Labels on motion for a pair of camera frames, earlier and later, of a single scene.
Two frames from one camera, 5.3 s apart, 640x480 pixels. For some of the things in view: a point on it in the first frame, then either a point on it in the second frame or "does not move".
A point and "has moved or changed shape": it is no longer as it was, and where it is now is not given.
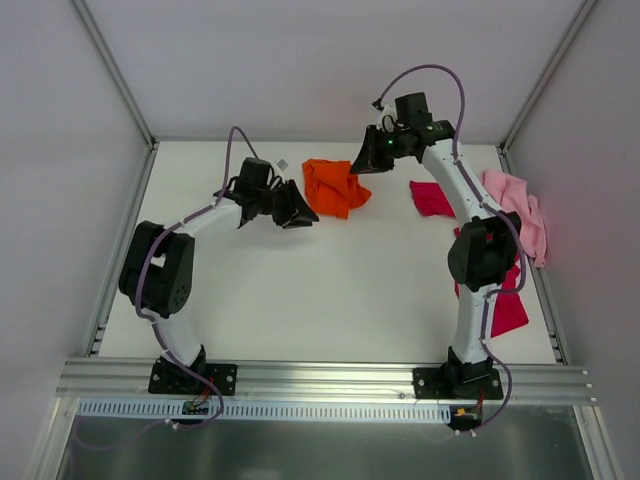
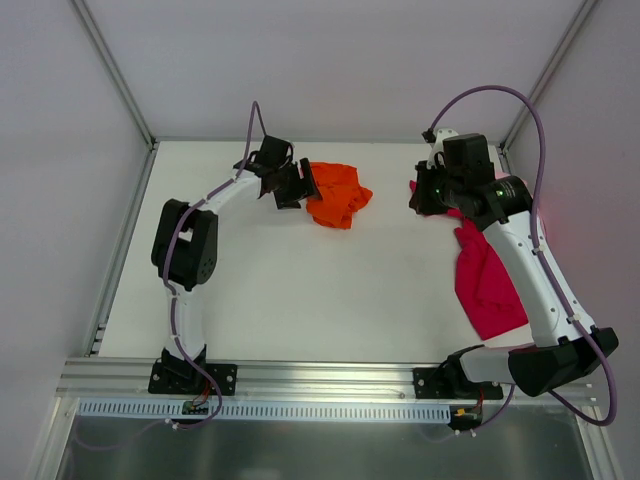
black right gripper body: [380, 148] -> [423, 190]
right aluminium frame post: [545, 74] does not move
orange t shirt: [331, 188] has moved or changed shape
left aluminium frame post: [117, 73] does not move
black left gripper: [282, 203] -> [293, 185]
